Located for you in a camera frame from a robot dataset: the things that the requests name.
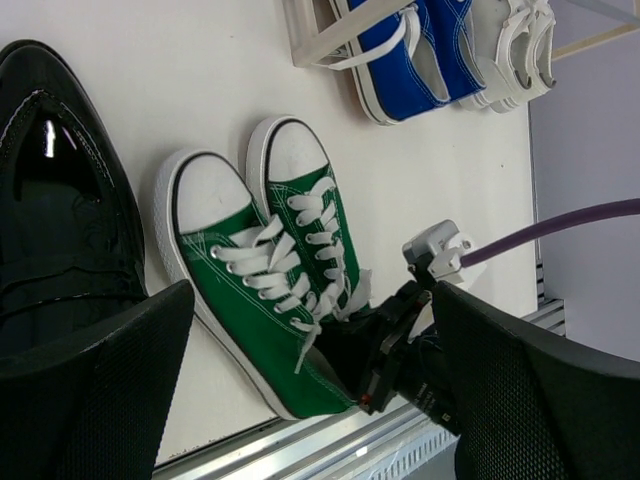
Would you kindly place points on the white sneaker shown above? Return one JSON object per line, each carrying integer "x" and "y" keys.
{"x": 537, "y": 59}
{"x": 500, "y": 35}

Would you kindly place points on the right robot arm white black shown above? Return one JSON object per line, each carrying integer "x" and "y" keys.
{"x": 449, "y": 420}

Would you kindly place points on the aluminium mounting rail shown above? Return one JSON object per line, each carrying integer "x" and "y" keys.
{"x": 219, "y": 427}

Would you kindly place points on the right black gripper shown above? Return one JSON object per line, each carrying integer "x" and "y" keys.
{"x": 404, "y": 356}

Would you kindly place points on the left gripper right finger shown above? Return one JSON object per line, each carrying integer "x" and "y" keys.
{"x": 533, "y": 404}

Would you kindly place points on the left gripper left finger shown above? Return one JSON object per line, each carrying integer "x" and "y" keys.
{"x": 94, "y": 404}

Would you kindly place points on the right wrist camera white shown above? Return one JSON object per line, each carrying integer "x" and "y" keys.
{"x": 435, "y": 255}

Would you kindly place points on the cream metal shoe rack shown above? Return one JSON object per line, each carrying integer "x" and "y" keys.
{"x": 310, "y": 44}

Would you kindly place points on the black leather shoe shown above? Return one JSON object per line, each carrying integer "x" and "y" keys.
{"x": 72, "y": 243}

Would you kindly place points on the green canvas sneaker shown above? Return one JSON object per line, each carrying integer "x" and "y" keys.
{"x": 289, "y": 173}
{"x": 251, "y": 291}

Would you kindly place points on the blue canvas sneaker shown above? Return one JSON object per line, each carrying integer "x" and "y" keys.
{"x": 395, "y": 66}
{"x": 452, "y": 25}

